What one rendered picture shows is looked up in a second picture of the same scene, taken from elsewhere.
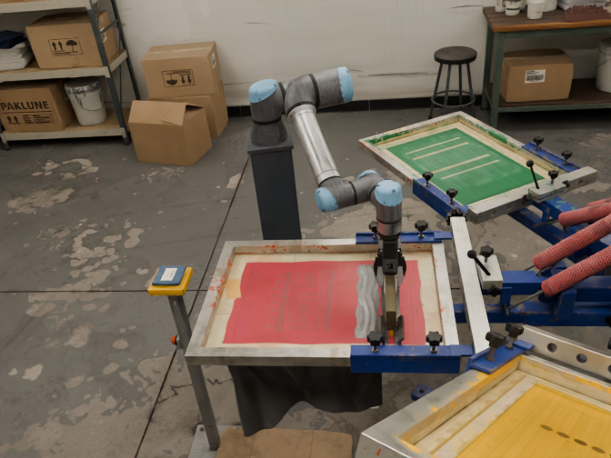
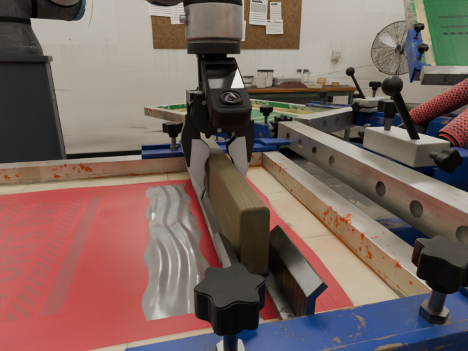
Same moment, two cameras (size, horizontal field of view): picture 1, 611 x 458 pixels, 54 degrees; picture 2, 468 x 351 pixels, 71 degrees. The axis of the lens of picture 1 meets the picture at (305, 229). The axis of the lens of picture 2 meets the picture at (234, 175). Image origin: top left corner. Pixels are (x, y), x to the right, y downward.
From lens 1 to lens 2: 1.48 m
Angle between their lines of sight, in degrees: 25
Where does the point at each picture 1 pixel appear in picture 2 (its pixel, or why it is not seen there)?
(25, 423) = not seen: outside the picture
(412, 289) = not seen: hidden behind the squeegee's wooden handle
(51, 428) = not seen: outside the picture
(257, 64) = (64, 122)
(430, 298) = (297, 214)
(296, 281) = (10, 217)
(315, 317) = (28, 281)
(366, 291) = (167, 216)
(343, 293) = (115, 225)
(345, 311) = (118, 256)
